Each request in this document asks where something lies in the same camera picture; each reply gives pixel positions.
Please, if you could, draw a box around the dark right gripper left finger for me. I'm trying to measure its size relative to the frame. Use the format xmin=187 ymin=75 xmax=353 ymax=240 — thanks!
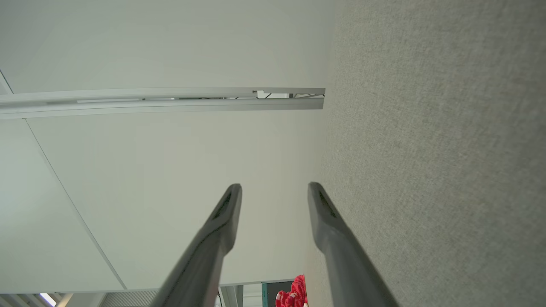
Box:
xmin=151 ymin=183 xmax=243 ymax=307

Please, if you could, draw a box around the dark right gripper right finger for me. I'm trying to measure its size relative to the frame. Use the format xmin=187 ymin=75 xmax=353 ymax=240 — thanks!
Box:
xmin=308 ymin=182 xmax=399 ymax=307

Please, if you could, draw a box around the red white t-shirt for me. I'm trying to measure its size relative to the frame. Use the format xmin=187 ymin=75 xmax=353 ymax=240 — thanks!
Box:
xmin=275 ymin=275 xmax=308 ymax=307

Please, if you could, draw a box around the dark panel teal edge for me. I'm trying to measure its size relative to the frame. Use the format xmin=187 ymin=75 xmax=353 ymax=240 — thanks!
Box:
xmin=261 ymin=281 xmax=295 ymax=307

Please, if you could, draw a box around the grey vent grille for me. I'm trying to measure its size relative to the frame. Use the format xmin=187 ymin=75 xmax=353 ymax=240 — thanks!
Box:
xmin=100 ymin=290 xmax=158 ymax=307

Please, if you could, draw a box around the grey metal partition post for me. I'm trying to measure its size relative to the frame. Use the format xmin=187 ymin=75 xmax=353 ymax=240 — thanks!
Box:
xmin=0 ymin=87 xmax=325 ymax=120

